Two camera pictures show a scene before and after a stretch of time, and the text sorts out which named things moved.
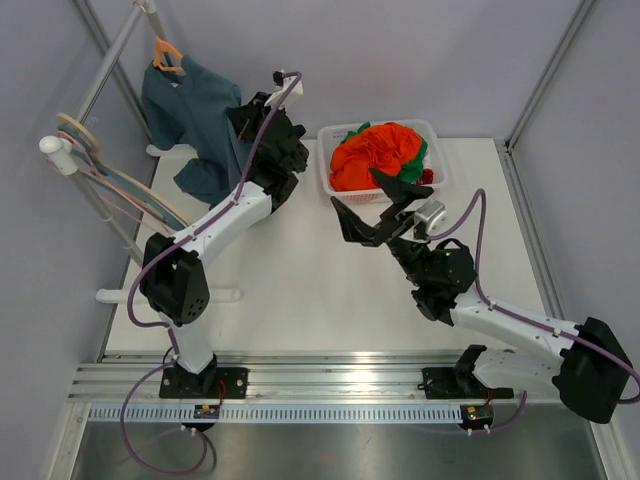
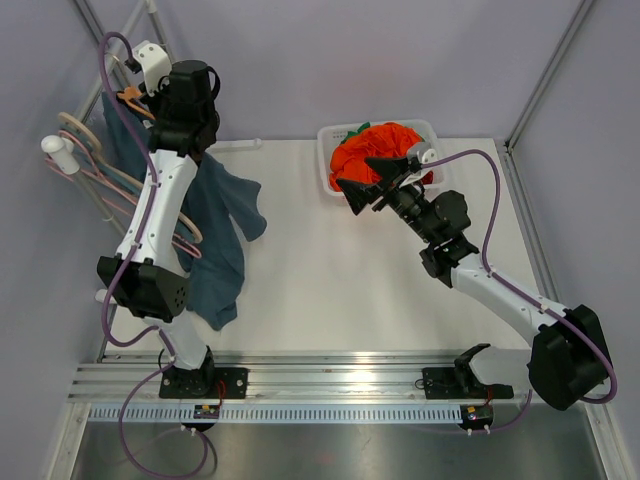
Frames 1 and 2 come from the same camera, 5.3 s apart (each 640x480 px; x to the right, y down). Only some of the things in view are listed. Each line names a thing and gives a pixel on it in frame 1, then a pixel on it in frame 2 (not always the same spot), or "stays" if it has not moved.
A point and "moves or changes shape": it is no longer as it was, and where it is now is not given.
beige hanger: x=124 y=174 stays
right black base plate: x=458 y=383 stays
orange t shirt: x=387 y=149 stays
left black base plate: x=212 y=383 stays
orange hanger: x=163 y=47 moves or changes shape
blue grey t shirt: x=190 y=110 moves or changes shape
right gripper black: x=396 y=223 -> x=361 y=194
